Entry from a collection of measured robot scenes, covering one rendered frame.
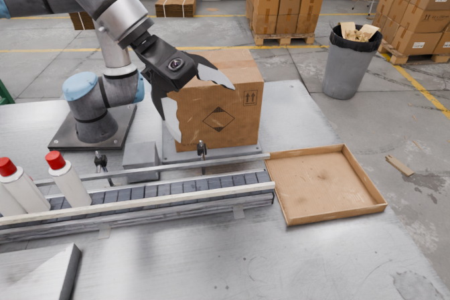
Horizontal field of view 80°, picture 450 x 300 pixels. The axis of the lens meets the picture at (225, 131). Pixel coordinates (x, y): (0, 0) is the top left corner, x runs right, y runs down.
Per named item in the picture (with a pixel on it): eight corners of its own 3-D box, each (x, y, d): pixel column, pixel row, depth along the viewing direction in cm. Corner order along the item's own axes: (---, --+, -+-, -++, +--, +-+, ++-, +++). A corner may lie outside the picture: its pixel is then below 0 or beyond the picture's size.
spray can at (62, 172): (70, 213, 75) (36, 164, 61) (75, 197, 78) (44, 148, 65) (90, 211, 75) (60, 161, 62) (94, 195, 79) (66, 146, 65)
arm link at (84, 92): (72, 104, 101) (58, 72, 92) (110, 97, 105) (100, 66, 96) (71, 123, 93) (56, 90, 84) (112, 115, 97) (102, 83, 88)
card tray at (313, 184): (287, 226, 77) (290, 218, 74) (263, 160, 96) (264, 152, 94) (383, 211, 81) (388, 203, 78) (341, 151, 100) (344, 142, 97)
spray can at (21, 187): (27, 220, 73) (-18, 171, 59) (34, 203, 77) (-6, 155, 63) (47, 217, 74) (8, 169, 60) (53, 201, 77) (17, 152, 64)
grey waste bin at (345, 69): (324, 102, 266) (342, 43, 225) (312, 80, 298) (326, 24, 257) (366, 102, 267) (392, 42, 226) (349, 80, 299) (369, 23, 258)
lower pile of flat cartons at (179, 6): (155, 17, 453) (153, 4, 439) (161, 7, 493) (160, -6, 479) (193, 17, 452) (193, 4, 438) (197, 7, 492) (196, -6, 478)
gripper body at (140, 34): (186, 71, 55) (144, 20, 50) (201, 71, 48) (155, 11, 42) (159, 96, 54) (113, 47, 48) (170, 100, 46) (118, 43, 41)
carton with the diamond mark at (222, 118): (176, 153, 96) (165, 88, 78) (175, 112, 114) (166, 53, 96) (257, 144, 100) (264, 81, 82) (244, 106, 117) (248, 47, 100)
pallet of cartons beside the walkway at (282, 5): (314, 44, 370) (331, -30, 311) (254, 46, 366) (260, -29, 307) (292, 15, 460) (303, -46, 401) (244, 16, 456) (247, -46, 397)
